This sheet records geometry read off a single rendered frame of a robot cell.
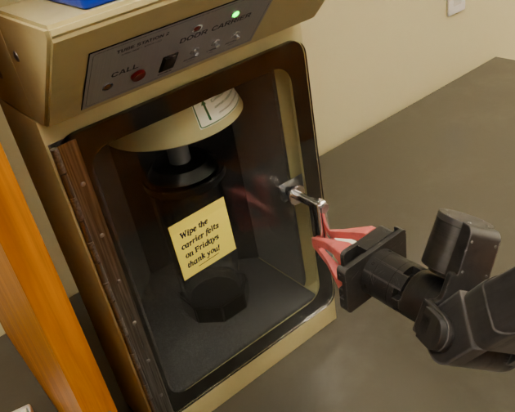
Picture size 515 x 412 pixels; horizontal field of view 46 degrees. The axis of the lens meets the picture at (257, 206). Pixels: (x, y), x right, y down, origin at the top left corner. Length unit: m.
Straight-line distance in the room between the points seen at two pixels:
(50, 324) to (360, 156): 0.95
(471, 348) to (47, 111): 0.41
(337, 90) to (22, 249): 1.03
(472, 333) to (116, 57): 0.38
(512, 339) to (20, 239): 0.41
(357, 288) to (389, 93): 0.93
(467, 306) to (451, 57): 1.23
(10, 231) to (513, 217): 0.89
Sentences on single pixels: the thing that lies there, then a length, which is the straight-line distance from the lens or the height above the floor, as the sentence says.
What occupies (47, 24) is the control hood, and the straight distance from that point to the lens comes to 0.45.
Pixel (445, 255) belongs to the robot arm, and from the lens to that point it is 0.64.
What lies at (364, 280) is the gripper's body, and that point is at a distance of 0.69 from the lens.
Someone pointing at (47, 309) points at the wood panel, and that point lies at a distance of 0.54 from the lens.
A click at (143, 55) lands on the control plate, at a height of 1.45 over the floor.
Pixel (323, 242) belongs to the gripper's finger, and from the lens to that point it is 0.74.
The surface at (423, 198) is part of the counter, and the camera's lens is 1.21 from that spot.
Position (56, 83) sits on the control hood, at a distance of 0.49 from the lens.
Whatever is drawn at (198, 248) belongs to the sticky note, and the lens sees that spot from 0.70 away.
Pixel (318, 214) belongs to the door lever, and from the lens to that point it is 0.73.
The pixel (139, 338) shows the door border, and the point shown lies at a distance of 0.71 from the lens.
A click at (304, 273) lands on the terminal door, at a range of 0.83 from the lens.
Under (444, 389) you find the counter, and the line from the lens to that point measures 0.86.
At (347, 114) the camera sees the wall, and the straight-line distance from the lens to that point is 1.47.
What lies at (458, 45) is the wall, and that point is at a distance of 1.76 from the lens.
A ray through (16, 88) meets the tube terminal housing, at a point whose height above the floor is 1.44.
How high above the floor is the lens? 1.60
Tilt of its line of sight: 32 degrees down
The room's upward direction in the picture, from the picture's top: 11 degrees counter-clockwise
